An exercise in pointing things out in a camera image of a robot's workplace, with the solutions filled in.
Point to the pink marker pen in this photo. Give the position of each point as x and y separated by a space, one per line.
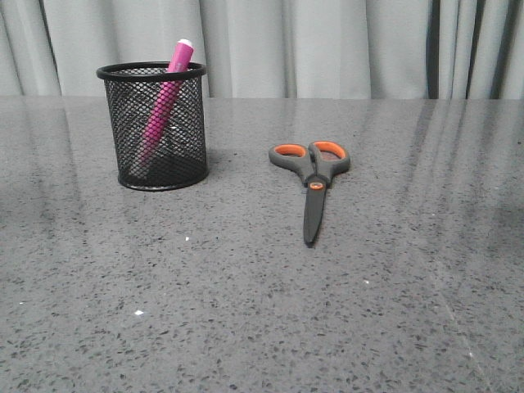
158 119

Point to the black mesh pen holder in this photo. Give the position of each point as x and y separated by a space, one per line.
131 92

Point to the grey curtain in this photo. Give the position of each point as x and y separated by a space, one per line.
303 49

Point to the grey orange scissors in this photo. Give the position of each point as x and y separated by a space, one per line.
316 165

